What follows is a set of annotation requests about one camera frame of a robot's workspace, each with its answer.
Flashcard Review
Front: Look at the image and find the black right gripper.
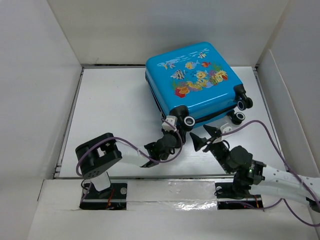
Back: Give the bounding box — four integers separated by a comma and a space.
188, 124, 232, 174

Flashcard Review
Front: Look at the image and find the blue hard-shell suitcase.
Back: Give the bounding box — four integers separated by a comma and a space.
145, 42, 253, 132

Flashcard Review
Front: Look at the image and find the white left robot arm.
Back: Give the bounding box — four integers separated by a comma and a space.
75, 130, 184, 199

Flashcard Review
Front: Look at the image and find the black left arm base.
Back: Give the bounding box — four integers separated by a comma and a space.
79, 182, 128, 211

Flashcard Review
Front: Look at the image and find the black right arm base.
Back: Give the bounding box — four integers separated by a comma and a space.
214, 182, 264, 210

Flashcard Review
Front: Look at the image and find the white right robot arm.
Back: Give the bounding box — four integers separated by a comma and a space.
189, 125, 320, 212

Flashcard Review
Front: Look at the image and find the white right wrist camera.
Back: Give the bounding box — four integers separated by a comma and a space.
217, 123, 233, 142

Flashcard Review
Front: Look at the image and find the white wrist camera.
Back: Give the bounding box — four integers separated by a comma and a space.
217, 123, 233, 142
161, 115, 178, 132

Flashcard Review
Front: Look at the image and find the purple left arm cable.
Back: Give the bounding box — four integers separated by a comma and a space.
76, 118, 183, 208

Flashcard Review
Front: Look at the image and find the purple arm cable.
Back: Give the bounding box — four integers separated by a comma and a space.
221, 120, 320, 228
76, 118, 183, 208

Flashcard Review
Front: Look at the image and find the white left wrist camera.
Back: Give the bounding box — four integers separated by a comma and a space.
161, 115, 178, 132

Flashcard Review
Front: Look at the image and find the aluminium mounting rail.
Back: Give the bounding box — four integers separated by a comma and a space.
48, 174, 291, 181

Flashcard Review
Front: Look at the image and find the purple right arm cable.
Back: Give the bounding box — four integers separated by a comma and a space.
221, 120, 320, 228

